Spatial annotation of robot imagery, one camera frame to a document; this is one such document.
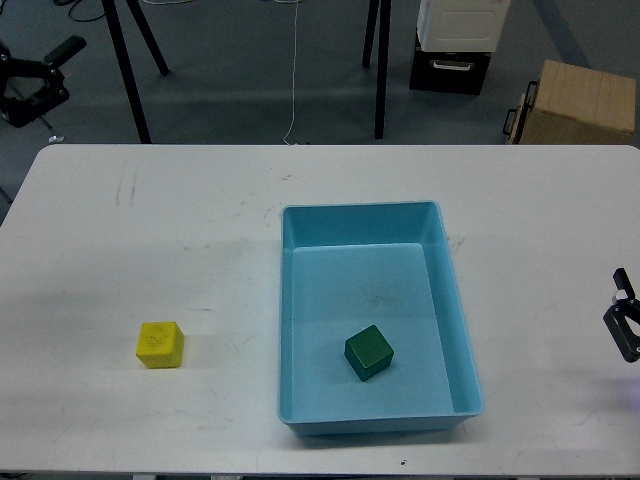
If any black table leg left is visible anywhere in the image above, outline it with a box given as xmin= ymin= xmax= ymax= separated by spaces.
xmin=101 ymin=0 xmax=170 ymax=144

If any green cube block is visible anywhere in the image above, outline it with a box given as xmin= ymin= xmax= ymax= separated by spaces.
xmin=344 ymin=325 xmax=394 ymax=382

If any white hanging cord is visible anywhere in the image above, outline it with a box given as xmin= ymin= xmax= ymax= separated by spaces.
xmin=282 ymin=0 xmax=301 ymax=147

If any black floor cable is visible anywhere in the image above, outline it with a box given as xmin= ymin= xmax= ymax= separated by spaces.
xmin=54 ymin=0 xmax=106 ymax=23

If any light blue plastic bin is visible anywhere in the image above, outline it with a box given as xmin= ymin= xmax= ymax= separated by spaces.
xmin=278 ymin=201 xmax=484 ymax=436

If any black drawer box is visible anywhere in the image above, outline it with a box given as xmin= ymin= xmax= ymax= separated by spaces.
xmin=409 ymin=38 xmax=492 ymax=96

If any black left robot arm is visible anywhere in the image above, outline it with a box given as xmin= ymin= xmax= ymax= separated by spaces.
xmin=1 ymin=35 xmax=87 ymax=128

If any white storage box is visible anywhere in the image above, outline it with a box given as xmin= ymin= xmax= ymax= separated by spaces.
xmin=416 ymin=0 xmax=511 ymax=53

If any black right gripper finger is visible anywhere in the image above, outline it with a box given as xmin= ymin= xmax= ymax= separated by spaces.
xmin=603 ymin=268 xmax=639 ymax=363

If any black table leg right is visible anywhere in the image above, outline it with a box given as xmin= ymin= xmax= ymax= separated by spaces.
xmin=361 ymin=0 xmax=392 ymax=140

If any yellow cube block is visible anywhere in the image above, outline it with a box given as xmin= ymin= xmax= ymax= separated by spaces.
xmin=135 ymin=322 xmax=184 ymax=369

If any black table leg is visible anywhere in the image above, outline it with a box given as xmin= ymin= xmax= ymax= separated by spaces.
xmin=101 ymin=0 xmax=170 ymax=144
xmin=361 ymin=0 xmax=392 ymax=140

